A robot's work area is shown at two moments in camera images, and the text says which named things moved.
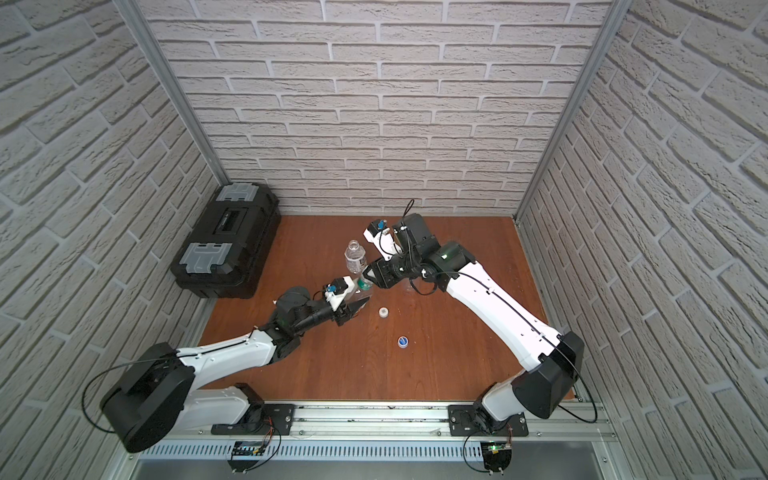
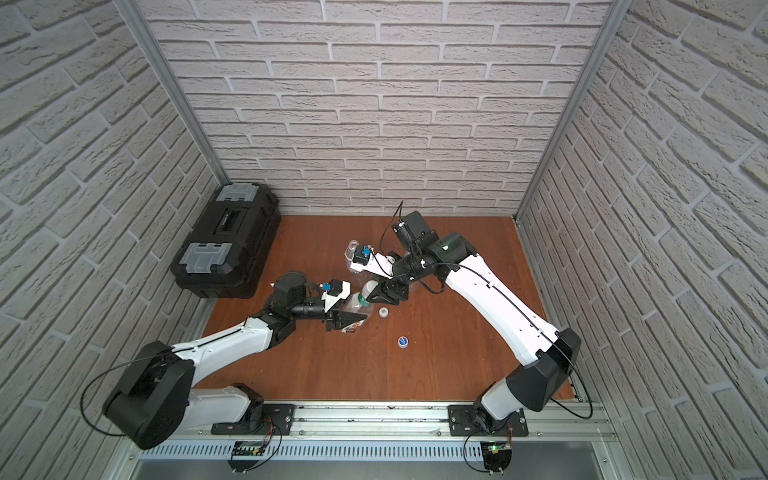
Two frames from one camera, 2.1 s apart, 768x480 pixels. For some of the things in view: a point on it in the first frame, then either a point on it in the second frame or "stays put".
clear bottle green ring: [362, 290] → [357, 304]
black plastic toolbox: [224, 254] stays put
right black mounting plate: [462, 423] stays put
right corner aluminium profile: [614, 23] stays put
